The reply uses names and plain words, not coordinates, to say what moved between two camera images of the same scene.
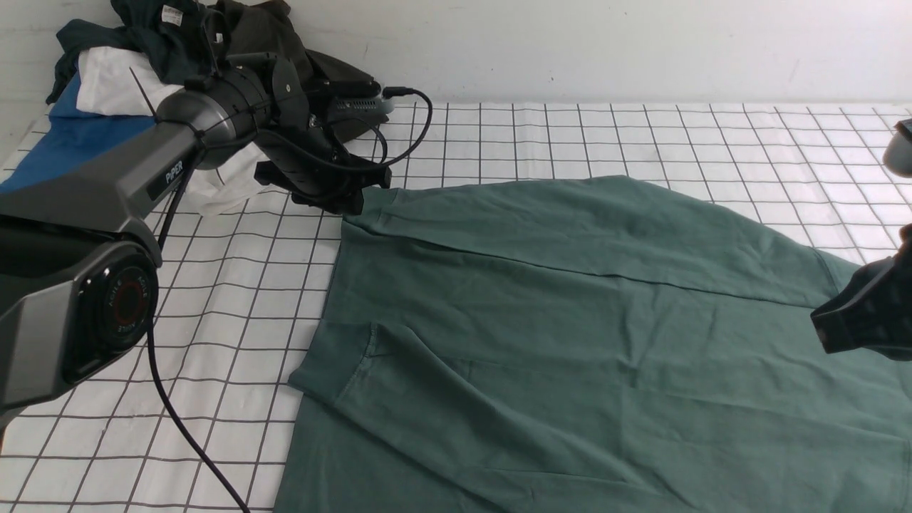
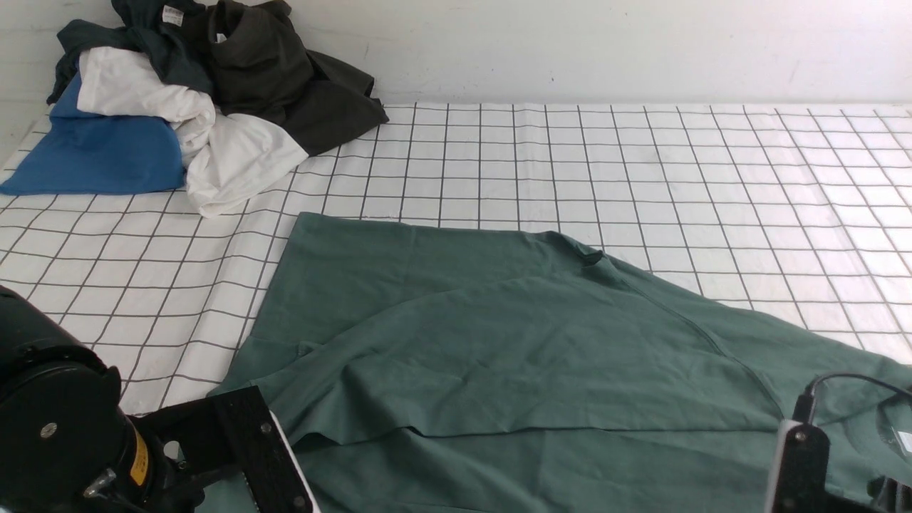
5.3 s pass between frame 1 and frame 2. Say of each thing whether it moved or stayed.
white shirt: stayed
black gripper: moved
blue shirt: stayed
